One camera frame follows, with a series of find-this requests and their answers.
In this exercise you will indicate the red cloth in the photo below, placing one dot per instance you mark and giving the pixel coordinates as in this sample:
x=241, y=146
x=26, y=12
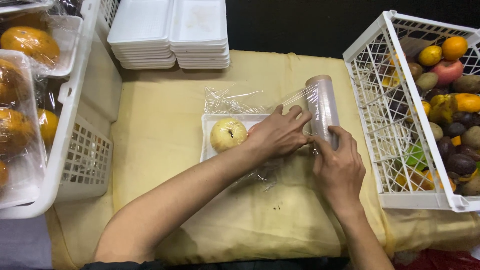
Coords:
x=438, y=260

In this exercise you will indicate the heap of mixed fruits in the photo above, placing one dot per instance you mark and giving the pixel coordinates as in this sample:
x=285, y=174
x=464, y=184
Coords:
x=446, y=71

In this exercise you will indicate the person's left hand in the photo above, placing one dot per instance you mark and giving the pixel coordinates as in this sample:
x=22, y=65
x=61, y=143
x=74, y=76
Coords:
x=275, y=137

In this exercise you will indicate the white lattice fruit basket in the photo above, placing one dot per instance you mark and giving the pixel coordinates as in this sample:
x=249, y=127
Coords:
x=378, y=112

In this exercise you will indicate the yellow apple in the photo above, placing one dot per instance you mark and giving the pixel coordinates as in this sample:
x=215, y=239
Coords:
x=227, y=135

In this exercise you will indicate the white foam tray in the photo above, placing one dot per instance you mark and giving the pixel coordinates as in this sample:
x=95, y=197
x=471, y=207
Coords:
x=206, y=135

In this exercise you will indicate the white basket of wrapped trays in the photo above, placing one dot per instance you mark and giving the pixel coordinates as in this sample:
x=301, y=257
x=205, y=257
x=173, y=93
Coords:
x=80, y=161

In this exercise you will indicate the clear cling film sheet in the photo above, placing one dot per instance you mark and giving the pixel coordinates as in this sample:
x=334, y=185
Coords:
x=232, y=101

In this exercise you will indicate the person's right hand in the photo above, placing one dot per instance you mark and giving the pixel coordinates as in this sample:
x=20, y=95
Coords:
x=339, y=170

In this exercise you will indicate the stack of white foam trays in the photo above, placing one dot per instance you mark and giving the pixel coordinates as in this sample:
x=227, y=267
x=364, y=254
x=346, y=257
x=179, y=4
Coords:
x=140, y=33
x=200, y=33

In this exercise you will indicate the wrapped tray of oranges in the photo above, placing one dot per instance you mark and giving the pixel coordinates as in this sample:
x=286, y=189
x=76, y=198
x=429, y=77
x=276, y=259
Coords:
x=32, y=43
x=17, y=127

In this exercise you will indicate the yellow table cloth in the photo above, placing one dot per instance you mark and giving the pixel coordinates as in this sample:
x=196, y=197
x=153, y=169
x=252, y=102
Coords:
x=157, y=131

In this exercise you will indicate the person's dark shirt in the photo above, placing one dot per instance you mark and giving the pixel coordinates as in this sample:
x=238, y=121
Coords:
x=225, y=265

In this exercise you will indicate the cling film roll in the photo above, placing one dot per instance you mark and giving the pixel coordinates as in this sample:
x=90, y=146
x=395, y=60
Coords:
x=322, y=101

